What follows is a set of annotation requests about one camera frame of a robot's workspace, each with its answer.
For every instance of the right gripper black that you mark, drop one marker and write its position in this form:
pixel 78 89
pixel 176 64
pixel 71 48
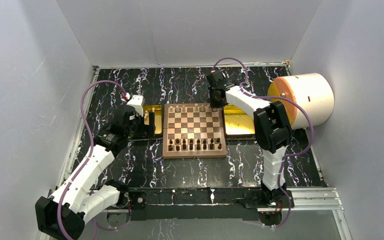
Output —
pixel 213 104

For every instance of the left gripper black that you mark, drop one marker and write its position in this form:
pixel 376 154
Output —
pixel 146 130

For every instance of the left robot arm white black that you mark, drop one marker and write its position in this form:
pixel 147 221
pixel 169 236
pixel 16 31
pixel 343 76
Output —
pixel 64 214

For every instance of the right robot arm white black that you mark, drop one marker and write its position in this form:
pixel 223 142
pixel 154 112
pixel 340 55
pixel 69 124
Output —
pixel 272 131

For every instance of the wooden chess board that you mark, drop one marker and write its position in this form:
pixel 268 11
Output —
pixel 193 125

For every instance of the left gold tin tray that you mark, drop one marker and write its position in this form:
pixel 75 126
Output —
pixel 158 118

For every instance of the gold tin tray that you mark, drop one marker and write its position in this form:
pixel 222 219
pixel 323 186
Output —
pixel 158 118
pixel 237 124

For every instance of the right gold tin tray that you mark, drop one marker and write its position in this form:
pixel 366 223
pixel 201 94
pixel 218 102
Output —
pixel 237 124

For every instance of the white cylinder orange lid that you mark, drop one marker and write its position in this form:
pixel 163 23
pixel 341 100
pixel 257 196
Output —
pixel 310 91

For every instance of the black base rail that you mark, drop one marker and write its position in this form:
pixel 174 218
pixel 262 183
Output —
pixel 269 207

